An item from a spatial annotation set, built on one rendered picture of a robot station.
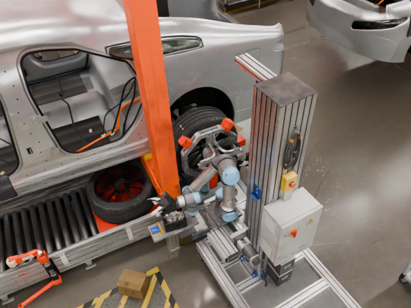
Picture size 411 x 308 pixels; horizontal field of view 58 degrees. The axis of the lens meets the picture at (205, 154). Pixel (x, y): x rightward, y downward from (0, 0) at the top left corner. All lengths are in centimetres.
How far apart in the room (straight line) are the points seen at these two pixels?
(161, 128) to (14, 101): 109
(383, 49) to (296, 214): 305
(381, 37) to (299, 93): 301
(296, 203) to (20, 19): 238
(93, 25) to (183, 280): 231
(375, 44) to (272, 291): 316
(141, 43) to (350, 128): 348
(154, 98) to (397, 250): 274
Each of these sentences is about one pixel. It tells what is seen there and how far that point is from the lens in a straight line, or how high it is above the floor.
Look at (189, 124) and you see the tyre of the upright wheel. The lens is 325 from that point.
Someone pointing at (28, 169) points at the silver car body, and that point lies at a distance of 345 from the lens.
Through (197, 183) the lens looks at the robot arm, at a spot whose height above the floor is 124.
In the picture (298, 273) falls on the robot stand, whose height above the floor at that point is 21.
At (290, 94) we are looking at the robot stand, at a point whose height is 203.
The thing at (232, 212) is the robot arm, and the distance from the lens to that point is 272.
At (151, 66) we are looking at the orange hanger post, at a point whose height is 196.
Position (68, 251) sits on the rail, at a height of 37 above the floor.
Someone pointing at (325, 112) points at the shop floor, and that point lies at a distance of 542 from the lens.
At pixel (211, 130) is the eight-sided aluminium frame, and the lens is 322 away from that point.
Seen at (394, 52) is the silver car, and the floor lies 90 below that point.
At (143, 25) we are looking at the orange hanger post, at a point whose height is 224.
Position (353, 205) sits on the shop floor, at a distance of 431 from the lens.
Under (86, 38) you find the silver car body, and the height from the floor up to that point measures 192.
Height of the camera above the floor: 321
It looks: 44 degrees down
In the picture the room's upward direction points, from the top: 3 degrees counter-clockwise
